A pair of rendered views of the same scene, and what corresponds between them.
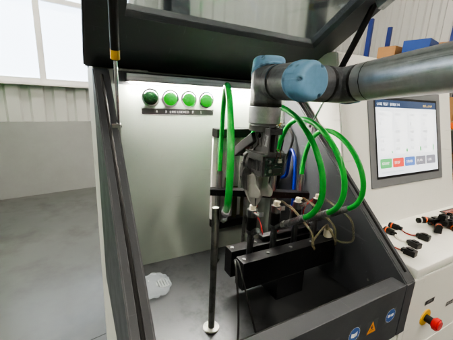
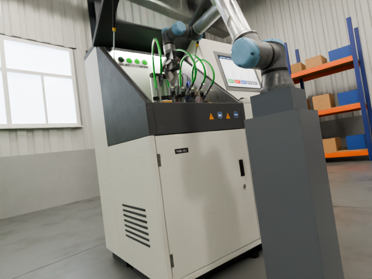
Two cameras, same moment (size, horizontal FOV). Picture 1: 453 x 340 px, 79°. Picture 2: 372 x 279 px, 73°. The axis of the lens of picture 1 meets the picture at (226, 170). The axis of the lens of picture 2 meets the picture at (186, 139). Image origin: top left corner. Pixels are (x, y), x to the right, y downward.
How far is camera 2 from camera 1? 112 cm
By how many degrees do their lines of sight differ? 19
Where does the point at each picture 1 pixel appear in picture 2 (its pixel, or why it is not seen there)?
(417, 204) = not seen: hidden behind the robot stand
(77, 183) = (37, 205)
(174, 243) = not seen: hidden behind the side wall
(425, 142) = (249, 75)
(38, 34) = (6, 93)
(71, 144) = (31, 172)
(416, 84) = (207, 19)
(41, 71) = (8, 118)
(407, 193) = (246, 96)
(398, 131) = (233, 69)
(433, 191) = not seen: hidden behind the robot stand
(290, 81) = (174, 27)
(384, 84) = (201, 23)
